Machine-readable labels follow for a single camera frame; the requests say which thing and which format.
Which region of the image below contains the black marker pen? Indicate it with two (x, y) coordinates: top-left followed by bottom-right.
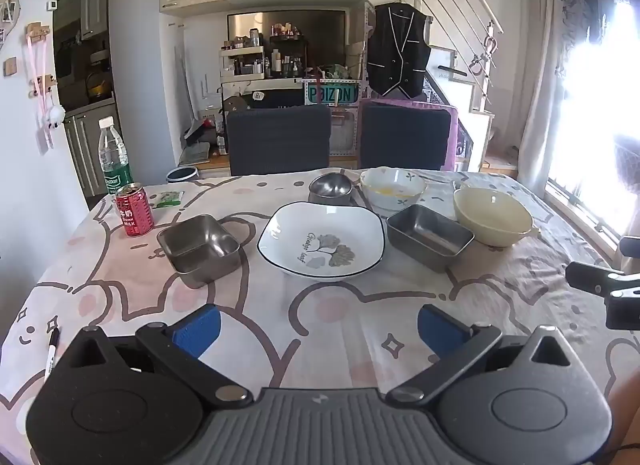
(44, 327), (62, 383)

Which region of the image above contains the dark grey chair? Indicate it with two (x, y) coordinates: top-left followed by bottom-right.
(359, 104), (451, 171)
(226, 104), (333, 177)

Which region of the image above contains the stainless steel rectangular container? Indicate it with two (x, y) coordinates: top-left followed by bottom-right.
(386, 204), (475, 273)
(156, 214), (246, 290)

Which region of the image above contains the teal sign plate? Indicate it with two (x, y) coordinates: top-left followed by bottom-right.
(305, 82), (360, 107)

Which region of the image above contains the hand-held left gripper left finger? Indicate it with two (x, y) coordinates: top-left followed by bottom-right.
(62, 304), (254, 407)

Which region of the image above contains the white cosmetics rack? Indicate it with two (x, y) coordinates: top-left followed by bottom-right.
(220, 45), (265, 81)

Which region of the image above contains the grey kitchen cabinet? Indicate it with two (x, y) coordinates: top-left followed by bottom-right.
(62, 100), (121, 196)

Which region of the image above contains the round stainless steel bowl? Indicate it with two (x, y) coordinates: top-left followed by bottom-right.
(307, 171), (357, 206)

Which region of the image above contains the white square plate leaf print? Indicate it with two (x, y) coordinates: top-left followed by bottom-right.
(256, 201), (386, 281)

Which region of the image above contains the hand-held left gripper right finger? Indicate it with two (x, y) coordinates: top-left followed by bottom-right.
(386, 303), (581, 407)

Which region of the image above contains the white floral bowl yellow rim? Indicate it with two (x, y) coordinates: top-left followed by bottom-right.
(359, 166), (428, 218)

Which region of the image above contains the black cosmetics rack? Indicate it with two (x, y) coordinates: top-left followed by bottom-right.
(269, 22), (306, 78)

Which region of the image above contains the green snack packet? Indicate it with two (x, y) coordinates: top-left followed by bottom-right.
(152, 190), (185, 210)

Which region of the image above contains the red drink can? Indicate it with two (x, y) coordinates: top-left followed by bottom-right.
(115, 184), (155, 238)

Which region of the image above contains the white plush toy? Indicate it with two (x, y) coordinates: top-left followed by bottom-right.
(42, 102), (66, 127)

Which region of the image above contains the purple cushion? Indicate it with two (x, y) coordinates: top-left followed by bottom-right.
(357, 98), (460, 171)

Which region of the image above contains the clear plastic water bottle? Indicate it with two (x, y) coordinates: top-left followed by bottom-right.
(97, 116), (135, 196)

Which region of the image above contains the black letter board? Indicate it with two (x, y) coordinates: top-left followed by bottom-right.
(240, 89), (307, 110)

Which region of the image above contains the white staircase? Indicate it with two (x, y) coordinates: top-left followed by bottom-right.
(430, 45), (496, 166)

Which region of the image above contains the black vest white trim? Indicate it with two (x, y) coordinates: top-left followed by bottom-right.
(366, 2), (432, 98)

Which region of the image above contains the cream ceramic bowl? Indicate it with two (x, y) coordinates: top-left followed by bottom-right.
(452, 186), (541, 248)

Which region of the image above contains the dark round trash bin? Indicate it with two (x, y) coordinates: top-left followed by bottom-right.
(165, 166), (202, 183)

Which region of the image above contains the beige curtain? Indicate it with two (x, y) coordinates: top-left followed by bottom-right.
(517, 0), (563, 181)

